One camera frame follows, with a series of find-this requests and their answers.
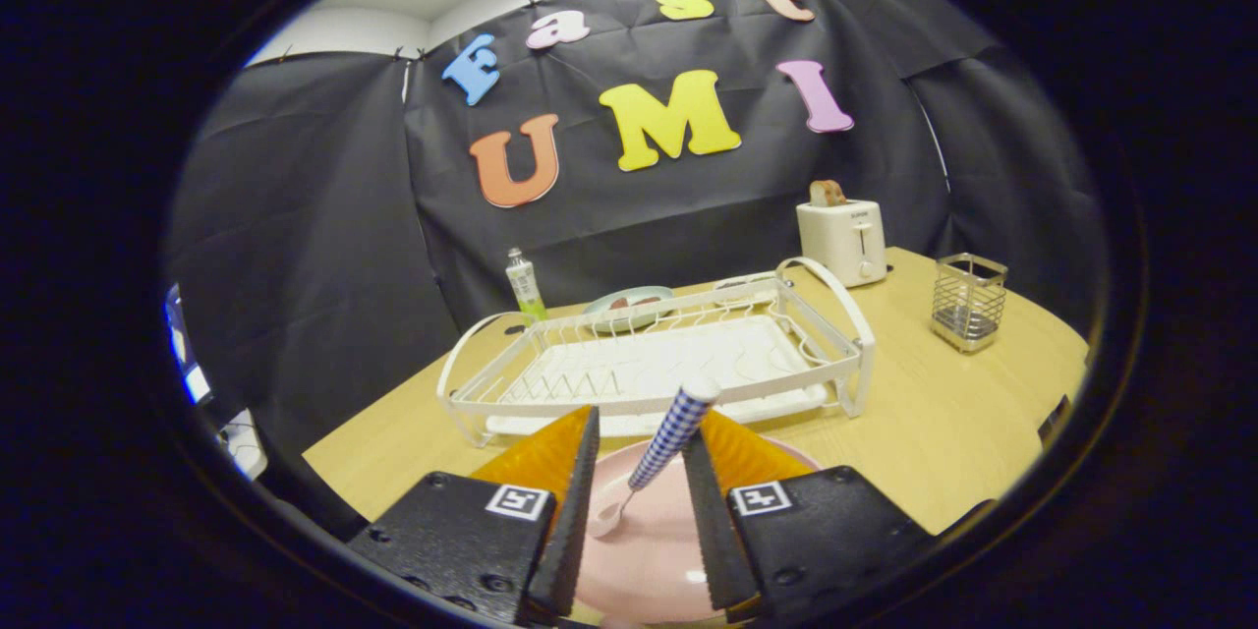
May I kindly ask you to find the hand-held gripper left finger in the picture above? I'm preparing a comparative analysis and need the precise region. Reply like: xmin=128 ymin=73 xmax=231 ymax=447
xmin=346 ymin=405 xmax=601 ymax=625

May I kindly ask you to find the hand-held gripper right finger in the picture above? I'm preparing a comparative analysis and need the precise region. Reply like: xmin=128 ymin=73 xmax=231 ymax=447
xmin=681 ymin=410 xmax=937 ymax=622

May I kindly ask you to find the pink plate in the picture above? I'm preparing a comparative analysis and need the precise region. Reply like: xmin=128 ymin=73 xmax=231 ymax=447
xmin=575 ymin=437 xmax=822 ymax=625

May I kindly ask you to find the blue checkered handle spoon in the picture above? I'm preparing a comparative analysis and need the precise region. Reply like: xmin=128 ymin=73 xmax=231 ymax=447
xmin=588 ymin=378 xmax=721 ymax=540

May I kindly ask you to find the white wire dish rack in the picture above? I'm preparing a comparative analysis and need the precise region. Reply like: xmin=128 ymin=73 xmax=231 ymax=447
xmin=436 ymin=257 xmax=878 ymax=448

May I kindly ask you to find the metal wire basket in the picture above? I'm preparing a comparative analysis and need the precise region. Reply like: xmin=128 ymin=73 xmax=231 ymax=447
xmin=930 ymin=253 xmax=1009 ymax=355

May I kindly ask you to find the pale green plate with food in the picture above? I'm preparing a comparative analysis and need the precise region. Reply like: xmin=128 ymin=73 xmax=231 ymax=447
xmin=582 ymin=286 xmax=677 ymax=333

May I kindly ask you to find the small white dish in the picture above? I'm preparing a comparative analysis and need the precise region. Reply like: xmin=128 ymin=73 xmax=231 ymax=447
xmin=715 ymin=273 xmax=779 ymax=308

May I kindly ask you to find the clear bottle green liquid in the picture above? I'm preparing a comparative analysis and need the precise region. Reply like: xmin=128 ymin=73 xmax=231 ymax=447
xmin=505 ymin=248 xmax=548 ymax=323

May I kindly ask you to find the cream toaster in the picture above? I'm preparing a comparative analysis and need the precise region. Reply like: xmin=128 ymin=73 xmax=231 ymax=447
xmin=796 ymin=200 xmax=888 ymax=289

